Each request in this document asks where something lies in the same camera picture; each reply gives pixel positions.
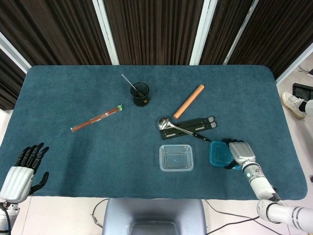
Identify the grey robot torso base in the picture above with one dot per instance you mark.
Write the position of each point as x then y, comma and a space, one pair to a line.
154, 213

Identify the white screen frame post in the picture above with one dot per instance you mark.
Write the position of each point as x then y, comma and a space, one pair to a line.
203, 31
240, 31
294, 63
14, 52
105, 31

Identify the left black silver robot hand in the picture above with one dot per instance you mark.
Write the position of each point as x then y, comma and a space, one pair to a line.
17, 180

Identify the black folding stand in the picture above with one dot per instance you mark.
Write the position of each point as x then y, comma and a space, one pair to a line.
195, 123

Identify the person lower leg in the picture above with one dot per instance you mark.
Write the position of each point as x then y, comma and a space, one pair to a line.
308, 107

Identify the wooden rolling pin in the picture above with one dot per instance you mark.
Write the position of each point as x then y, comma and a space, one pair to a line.
188, 101

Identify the teal table cloth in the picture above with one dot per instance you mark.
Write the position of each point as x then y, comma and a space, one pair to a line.
97, 159

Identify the black flat tray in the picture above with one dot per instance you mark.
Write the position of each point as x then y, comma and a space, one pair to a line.
302, 89

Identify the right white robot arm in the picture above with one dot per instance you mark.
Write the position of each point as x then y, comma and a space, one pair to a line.
261, 186

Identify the small black white device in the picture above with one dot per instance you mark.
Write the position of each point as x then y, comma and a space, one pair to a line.
311, 73

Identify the dark green cup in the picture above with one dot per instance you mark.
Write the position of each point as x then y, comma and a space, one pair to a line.
140, 99

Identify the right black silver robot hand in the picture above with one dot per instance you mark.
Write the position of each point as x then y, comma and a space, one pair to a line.
242, 153

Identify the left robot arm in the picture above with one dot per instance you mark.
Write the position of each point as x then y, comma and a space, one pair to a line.
5, 218

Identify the thin metal stirrer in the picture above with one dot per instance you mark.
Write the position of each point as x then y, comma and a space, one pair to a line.
128, 81

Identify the dark slatted screen panel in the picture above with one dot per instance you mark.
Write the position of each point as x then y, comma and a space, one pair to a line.
154, 31
8, 83
278, 31
225, 27
53, 31

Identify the white sneaker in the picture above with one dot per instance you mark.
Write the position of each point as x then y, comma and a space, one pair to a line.
292, 104

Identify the packaged brown chopsticks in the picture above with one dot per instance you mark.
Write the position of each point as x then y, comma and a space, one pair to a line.
96, 118

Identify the clear plastic container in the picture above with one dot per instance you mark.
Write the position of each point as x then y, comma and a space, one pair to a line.
176, 157

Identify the blue plastic lid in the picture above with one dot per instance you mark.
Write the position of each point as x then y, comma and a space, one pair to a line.
218, 154

